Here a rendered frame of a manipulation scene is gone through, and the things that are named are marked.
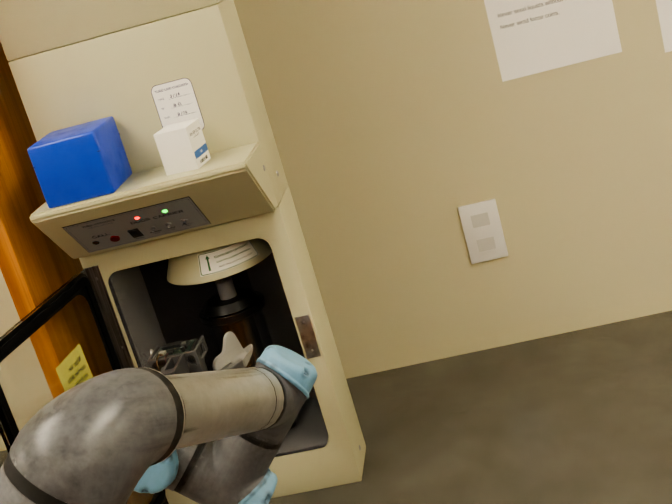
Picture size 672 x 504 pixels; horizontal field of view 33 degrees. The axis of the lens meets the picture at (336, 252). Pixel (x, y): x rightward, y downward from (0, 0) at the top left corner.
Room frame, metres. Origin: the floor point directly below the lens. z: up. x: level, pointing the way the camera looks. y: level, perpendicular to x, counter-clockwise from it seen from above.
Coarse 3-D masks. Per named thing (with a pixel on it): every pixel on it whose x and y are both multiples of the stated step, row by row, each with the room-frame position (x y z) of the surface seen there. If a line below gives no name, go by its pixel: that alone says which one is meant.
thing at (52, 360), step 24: (72, 312) 1.56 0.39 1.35; (48, 336) 1.49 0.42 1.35; (72, 336) 1.54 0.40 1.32; (96, 336) 1.60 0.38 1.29; (24, 360) 1.43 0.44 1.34; (48, 360) 1.47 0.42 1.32; (72, 360) 1.52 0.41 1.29; (96, 360) 1.57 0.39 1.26; (0, 384) 1.37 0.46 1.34; (24, 384) 1.41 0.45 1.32; (48, 384) 1.45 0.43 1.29; (72, 384) 1.50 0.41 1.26; (24, 408) 1.39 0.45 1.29; (0, 432) 1.34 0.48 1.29
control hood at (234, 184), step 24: (216, 168) 1.49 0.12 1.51; (240, 168) 1.48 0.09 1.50; (264, 168) 1.56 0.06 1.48; (120, 192) 1.51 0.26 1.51; (144, 192) 1.50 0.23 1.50; (168, 192) 1.50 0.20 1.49; (192, 192) 1.51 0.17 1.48; (216, 192) 1.51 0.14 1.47; (240, 192) 1.52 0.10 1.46; (264, 192) 1.53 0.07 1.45; (48, 216) 1.53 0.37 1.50; (72, 216) 1.53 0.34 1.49; (96, 216) 1.54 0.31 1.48; (216, 216) 1.56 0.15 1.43; (240, 216) 1.57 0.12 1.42; (72, 240) 1.58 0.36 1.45; (144, 240) 1.60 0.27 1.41
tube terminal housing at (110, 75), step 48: (96, 48) 1.62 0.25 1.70; (144, 48) 1.61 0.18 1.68; (192, 48) 1.60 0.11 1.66; (240, 48) 1.65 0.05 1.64; (48, 96) 1.64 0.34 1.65; (96, 96) 1.63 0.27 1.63; (144, 96) 1.61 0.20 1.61; (240, 96) 1.59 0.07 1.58; (144, 144) 1.62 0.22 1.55; (240, 144) 1.59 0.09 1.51; (288, 192) 1.68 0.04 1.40; (192, 240) 1.61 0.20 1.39; (240, 240) 1.60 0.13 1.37; (288, 240) 1.59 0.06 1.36; (288, 288) 1.59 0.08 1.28; (336, 384) 1.61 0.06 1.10; (336, 432) 1.59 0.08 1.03; (288, 480) 1.61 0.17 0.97; (336, 480) 1.60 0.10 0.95
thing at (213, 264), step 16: (256, 240) 1.68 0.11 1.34; (192, 256) 1.65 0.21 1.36; (208, 256) 1.64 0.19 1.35; (224, 256) 1.64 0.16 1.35; (240, 256) 1.64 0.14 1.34; (256, 256) 1.65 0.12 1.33; (176, 272) 1.66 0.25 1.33; (192, 272) 1.64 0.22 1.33; (208, 272) 1.63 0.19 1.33; (224, 272) 1.63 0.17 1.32
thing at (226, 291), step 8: (224, 280) 1.71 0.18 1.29; (232, 280) 1.72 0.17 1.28; (224, 288) 1.70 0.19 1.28; (232, 288) 1.71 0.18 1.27; (240, 288) 1.74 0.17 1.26; (248, 288) 1.73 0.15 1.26; (216, 296) 1.74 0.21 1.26; (224, 296) 1.70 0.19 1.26; (232, 296) 1.71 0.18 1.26; (240, 296) 1.70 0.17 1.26; (248, 296) 1.70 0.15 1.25; (256, 296) 1.71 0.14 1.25; (208, 304) 1.71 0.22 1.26; (216, 304) 1.70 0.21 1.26; (224, 304) 1.68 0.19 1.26; (232, 304) 1.68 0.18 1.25; (240, 304) 1.68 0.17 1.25; (248, 304) 1.68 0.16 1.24; (208, 312) 1.69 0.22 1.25; (216, 312) 1.68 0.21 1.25; (224, 312) 1.68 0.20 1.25; (232, 312) 1.67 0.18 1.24
